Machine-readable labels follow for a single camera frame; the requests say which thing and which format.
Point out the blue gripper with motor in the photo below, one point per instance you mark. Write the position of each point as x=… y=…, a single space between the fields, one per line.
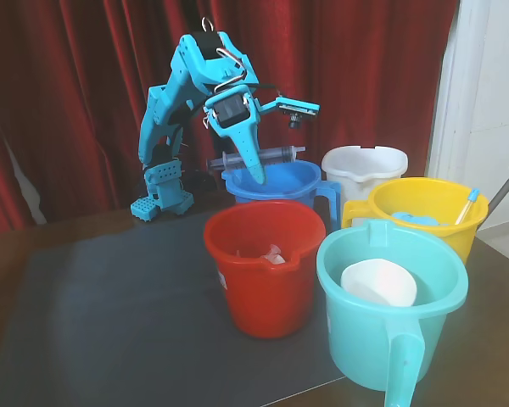
x=243 y=136

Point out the clear plastic syringe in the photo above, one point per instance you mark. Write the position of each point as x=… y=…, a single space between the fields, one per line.
x=280 y=153

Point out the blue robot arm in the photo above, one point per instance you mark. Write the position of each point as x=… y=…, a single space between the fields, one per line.
x=186 y=72

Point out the white plastic waste piece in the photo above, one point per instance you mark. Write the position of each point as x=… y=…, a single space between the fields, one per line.
x=273 y=256

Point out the blue plastic mug bucket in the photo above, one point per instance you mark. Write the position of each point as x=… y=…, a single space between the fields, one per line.
x=292 y=180

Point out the white plastic bucket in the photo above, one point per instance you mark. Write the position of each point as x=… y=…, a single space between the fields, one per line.
x=356 y=165

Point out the red curtain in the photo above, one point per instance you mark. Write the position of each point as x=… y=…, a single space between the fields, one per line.
x=343 y=63

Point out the red plastic bucket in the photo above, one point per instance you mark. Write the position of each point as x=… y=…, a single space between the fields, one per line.
x=271 y=297

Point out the yellow plastic mug bucket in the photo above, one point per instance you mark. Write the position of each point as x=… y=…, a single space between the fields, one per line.
x=407 y=195

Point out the blue crumpled glove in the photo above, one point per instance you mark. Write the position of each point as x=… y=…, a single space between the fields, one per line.
x=415 y=219

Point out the white face mask cup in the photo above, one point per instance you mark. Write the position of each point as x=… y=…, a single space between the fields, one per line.
x=377 y=282

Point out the teal plastic mug bucket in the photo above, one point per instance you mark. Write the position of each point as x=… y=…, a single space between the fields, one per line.
x=365 y=339

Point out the grey rubber mat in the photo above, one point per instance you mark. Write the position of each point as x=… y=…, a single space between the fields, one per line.
x=131 y=339

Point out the tube with blue cap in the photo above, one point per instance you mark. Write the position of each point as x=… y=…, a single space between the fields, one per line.
x=466 y=207

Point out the white panel door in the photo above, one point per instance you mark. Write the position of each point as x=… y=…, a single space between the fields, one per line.
x=492 y=85

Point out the grey tripod leg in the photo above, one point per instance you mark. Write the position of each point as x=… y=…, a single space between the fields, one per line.
x=507 y=184

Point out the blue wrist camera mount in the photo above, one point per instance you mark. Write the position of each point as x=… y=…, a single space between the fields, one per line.
x=299 y=108

